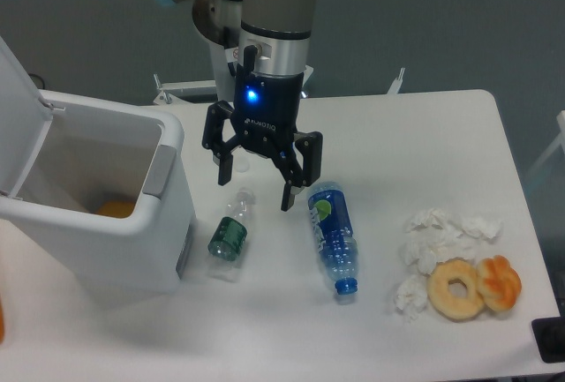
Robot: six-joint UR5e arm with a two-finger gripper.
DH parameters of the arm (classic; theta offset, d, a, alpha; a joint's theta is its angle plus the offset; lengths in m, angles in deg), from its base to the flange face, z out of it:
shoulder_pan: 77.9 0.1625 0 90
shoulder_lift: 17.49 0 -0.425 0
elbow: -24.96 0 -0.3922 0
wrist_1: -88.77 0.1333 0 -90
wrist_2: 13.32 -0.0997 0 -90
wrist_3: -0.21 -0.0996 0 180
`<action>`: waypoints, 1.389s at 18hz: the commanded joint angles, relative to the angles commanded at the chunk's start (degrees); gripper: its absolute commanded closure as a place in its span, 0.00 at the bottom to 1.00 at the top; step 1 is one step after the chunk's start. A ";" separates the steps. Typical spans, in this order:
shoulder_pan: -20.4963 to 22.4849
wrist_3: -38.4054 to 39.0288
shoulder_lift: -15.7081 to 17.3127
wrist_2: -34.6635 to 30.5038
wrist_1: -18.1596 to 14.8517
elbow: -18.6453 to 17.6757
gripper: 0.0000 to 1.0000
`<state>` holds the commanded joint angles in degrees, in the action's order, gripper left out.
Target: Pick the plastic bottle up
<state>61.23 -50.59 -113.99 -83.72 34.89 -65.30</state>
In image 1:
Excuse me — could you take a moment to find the black device at edge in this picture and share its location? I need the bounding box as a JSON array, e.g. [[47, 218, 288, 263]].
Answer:
[[531, 317, 564, 363]]

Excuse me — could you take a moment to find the white furniture at right edge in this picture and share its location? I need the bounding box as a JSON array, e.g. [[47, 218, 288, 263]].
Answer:
[[524, 110, 564, 193]]

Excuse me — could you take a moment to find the black gripper cable connector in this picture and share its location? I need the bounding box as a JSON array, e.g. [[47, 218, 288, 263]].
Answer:
[[243, 44, 259, 75]]

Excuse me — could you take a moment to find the blue plastic bottle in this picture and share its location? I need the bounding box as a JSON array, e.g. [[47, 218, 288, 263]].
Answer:
[[307, 181, 359, 304]]

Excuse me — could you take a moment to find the plain ring donut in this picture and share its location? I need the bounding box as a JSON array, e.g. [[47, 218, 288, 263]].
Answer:
[[427, 259, 485, 321]]

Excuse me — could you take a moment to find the clear bottle green label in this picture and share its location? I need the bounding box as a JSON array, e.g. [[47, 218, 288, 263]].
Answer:
[[207, 187, 256, 282]]

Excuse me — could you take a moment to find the white trash bin lid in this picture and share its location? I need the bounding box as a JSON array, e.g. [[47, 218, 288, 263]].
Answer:
[[1, 41, 53, 197]]

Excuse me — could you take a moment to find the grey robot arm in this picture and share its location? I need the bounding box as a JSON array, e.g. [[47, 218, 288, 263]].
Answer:
[[162, 0, 323, 210]]

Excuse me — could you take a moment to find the small crumpled white tissue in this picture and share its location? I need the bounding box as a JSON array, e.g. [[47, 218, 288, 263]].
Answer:
[[394, 274, 428, 322]]

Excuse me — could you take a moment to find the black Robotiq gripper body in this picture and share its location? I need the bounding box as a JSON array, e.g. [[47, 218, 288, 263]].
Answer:
[[227, 64, 304, 160]]

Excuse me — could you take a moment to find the orange object at left edge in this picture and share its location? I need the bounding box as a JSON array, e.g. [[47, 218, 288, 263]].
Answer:
[[0, 298, 5, 344]]

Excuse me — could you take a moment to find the orange object inside bin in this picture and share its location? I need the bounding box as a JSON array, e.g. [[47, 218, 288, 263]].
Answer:
[[95, 200, 135, 219]]

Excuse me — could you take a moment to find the white trash bin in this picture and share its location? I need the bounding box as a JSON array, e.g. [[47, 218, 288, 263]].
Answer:
[[1, 91, 195, 292]]

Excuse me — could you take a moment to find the orange glazed twisted bun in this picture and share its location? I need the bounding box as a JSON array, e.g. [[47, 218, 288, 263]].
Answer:
[[476, 255, 522, 312]]

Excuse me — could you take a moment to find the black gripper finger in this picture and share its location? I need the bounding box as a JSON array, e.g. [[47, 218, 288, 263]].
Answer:
[[269, 131, 323, 212], [202, 101, 240, 186]]

